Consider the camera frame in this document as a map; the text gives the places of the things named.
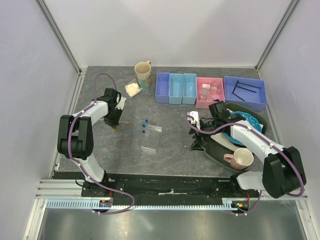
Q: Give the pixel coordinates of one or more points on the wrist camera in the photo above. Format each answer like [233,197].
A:
[121,104]
[193,118]

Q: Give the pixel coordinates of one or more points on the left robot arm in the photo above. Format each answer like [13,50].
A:
[75,134]

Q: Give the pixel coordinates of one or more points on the purple bin leftmost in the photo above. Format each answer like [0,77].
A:
[162,87]

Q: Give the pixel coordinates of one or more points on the pink bin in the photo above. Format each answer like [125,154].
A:
[208,80]

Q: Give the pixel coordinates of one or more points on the blue dotted plate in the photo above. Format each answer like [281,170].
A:
[252,121]

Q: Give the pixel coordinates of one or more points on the light blue bin left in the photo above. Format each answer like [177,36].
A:
[175,88]

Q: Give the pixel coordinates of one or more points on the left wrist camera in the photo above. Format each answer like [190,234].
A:
[121,104]

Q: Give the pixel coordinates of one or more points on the pink mug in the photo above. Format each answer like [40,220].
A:
[240,159]

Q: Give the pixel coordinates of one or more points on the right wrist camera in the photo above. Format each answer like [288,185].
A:
[193,118]

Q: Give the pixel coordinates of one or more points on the large purple bin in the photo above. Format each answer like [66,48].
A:
[254,101]

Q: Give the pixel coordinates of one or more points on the light blue bin right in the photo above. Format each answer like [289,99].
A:
[189,91]

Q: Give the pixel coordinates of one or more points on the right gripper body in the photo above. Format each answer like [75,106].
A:
[197,137]

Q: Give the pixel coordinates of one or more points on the light blue cable duct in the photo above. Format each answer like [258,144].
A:
[95,204]

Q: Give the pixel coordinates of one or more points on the dark green tray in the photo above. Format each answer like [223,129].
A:
[216,151]

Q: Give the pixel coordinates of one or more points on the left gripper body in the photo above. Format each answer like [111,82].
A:
[113,118]

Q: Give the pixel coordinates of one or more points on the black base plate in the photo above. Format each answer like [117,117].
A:
[165,189]

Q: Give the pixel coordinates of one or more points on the clear test tube rack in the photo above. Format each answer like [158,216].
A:
[150,141]

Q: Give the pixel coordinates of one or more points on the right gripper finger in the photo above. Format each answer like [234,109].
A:
[192,132]
[196,146]

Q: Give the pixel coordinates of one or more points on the light blue bin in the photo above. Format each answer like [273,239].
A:
[189,91]
[175,88]

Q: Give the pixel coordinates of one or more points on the beige cartoon mug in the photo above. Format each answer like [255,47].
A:
[143,74]

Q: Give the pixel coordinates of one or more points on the glass flask with stopper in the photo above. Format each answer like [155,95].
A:
[213,88]

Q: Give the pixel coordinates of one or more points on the bag of white powder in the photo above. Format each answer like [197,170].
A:
[132,88]

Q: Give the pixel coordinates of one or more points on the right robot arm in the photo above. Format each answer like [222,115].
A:
[234,137]

